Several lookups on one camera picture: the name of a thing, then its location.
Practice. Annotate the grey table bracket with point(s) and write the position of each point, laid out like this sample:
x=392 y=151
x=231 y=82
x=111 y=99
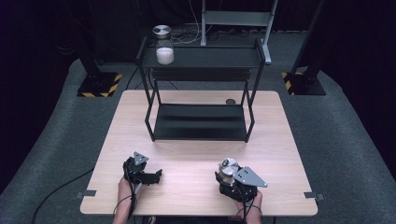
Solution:
x=313 y=196
x=86 y=194

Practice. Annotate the person's left hand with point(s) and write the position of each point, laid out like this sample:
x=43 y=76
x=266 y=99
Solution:
x=126 y=191

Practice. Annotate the black metal shelf rack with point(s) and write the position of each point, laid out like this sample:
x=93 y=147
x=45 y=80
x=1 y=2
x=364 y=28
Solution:
x=202 y=57

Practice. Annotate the person's dark clothing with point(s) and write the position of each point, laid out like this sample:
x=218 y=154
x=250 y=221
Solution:
x=193 y=221

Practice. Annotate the glass jar with white powder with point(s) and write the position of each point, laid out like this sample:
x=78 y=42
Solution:
x=164 y=56

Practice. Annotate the glass jar with metal lid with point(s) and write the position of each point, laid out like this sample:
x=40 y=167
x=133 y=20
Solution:
x=229 y=168

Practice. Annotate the black stand with striped base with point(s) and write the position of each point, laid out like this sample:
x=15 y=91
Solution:
x=99 y=84
x=306 y=84

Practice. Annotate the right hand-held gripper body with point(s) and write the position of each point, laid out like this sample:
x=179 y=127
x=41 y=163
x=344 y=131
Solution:
x=246 y=186

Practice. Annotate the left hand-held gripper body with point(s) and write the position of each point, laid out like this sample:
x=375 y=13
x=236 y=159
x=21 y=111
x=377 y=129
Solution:
x=135 y=169

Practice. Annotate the grey metal stand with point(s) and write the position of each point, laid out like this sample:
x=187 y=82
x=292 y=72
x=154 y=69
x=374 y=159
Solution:
x=236 y=18

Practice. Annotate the person's right hand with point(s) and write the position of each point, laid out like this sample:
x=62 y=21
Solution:
x=253 y=202

